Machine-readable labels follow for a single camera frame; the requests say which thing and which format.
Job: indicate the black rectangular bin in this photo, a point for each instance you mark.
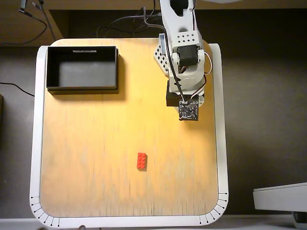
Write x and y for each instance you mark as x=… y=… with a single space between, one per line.
x=84 y=72

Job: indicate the white table rim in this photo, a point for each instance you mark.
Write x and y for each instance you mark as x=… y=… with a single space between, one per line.
x=36 y=119

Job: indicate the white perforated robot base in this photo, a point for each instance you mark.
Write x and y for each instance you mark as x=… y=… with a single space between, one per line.
x=159 y=56

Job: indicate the white plastic device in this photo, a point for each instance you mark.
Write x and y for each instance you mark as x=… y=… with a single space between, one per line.
x=280 y=198

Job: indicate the wooden desk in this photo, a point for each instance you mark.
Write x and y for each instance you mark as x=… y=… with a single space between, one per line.
x=14 y=26

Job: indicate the black camera circuit board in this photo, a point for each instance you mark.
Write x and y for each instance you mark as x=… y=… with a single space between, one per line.
x=189 y=111

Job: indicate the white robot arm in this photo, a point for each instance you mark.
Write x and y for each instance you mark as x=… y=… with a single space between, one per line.
x=172 y=24

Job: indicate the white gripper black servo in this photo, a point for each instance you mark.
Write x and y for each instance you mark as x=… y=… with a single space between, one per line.
x=172 y=99

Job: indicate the red lego block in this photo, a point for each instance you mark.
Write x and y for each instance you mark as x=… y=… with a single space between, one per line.
x=142 y=161

